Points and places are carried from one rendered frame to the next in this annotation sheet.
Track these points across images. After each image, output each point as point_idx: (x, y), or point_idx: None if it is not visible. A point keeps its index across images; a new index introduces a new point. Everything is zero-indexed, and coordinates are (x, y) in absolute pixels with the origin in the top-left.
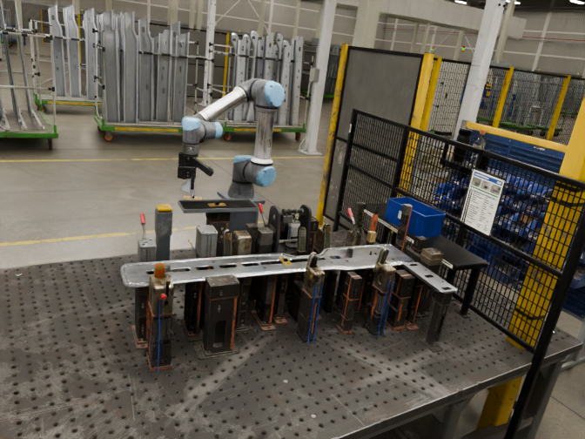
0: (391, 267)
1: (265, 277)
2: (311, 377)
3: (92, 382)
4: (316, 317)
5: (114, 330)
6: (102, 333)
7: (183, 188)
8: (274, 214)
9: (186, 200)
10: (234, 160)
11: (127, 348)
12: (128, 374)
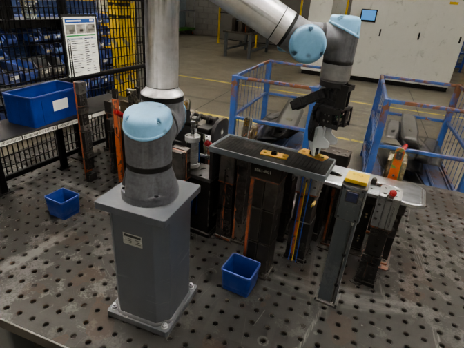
0: (191, 110)
1: None
2: None
3: (436, 240)
4: None
5: (407, 275)
6: (422, 279)
7: (334, 140)
8: (221, 129)
9: (310, 172)
10: (168, 124)
11: (399, 251)
12: (405, 232)
